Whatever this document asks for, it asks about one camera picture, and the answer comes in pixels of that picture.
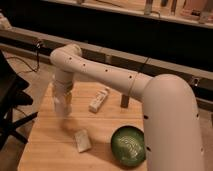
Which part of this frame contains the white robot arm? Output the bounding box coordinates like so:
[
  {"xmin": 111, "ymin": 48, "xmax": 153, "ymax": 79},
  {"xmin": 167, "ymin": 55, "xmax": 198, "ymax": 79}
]
[{"xmin": 50, "ymin": 44, "xmax": 205, "ymax": 171}]

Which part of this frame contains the black cable on floor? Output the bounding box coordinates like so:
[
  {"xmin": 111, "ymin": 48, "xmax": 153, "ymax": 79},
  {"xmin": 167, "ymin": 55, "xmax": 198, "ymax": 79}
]
[{"xmin": 4, "ymin": 41, "xmax": 44, "ymax": 75}]

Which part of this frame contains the black office chair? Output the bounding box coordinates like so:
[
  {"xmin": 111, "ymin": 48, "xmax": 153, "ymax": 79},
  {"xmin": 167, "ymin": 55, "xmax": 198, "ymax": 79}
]
[{"xmin": 0, "ymin": 50, "xmax": 37, "ymax": 150}]

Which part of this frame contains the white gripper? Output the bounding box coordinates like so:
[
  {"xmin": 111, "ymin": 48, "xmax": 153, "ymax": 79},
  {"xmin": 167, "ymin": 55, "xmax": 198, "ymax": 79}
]
[{"xmin": 52, "ymin": 81, "xmax": 73, "ymax": 100}]

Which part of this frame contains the green bowl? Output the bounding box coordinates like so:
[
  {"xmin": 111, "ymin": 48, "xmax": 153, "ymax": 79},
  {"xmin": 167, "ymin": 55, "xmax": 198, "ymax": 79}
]
[{"xmin": 110, "ymin": 125, "xmax": 146, "ymax": 167}]

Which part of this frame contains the dark rectangular eraser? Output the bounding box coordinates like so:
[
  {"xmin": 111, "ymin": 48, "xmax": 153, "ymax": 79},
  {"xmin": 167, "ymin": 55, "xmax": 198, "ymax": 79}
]
[{"xmin": 120, "ymin": 94, "xmax": 130, "ymax": 108}]

